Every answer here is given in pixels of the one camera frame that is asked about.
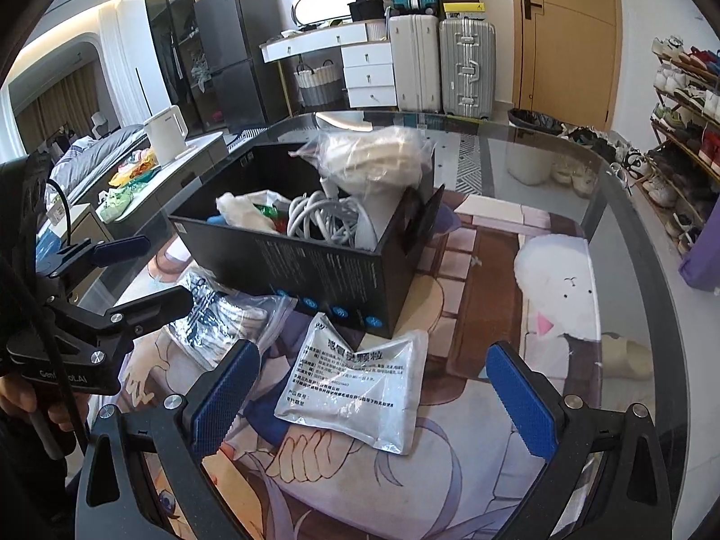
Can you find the bagged adidas socks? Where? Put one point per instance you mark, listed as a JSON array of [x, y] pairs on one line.
[[220, 317]]

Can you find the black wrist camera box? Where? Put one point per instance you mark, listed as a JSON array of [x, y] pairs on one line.
[[23, 185]]

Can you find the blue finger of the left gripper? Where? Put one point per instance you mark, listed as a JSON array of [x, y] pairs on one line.
[[121, 250], [150, 313]]

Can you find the anime print table mat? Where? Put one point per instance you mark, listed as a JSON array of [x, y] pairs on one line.
[[493, 271]]

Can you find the white drawer desk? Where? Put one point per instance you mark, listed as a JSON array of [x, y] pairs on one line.
[[367, 58]]

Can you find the silver suitcase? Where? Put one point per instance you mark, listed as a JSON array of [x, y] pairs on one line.
[[467, 48]]

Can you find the wooden door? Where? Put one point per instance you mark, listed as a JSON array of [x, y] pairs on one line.
[[567, 59]]

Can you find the black glass wardrobe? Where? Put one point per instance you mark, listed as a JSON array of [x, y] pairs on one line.
[[183, 65]]

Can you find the oval mirror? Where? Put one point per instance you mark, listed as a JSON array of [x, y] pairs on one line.
[[310, 12]]

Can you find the woven laundry basket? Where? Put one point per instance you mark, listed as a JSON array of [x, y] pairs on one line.
[[320, 86]]

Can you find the shoe rack with shoes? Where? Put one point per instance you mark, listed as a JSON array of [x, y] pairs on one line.
[[684, 167]]

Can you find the black refrigerator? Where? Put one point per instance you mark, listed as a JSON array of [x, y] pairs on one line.
[[248, 89]]

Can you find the purple bag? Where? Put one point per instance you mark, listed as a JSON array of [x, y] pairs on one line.
[[700, 266]]

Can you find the grey side cabinet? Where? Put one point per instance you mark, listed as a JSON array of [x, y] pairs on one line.
[[165, 184]]

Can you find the person's left hand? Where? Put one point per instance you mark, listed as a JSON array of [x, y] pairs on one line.
[[18, 398]]

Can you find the white blue plush keychain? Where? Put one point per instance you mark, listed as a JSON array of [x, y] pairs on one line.
[[258, 211]]

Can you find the white suitcase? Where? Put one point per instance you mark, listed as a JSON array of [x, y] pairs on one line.
[[414, 43]]

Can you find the bed with grey duvet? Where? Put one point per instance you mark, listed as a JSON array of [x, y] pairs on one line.
[[89, 159]]

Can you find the white electric kettle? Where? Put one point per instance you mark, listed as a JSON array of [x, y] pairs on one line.
[[167, 132]]

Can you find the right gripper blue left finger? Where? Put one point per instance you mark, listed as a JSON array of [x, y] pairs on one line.
[[217, 396]]

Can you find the black cardboard box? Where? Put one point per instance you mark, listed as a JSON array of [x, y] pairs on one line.
[[360, 289]]

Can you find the white trash bin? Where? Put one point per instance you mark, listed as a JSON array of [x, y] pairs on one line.
[[524, 159]]

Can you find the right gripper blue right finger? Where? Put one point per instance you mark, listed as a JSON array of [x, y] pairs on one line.
[[528, 397]]

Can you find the silver medicine pouch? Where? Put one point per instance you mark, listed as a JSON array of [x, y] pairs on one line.
[[371, 395]]

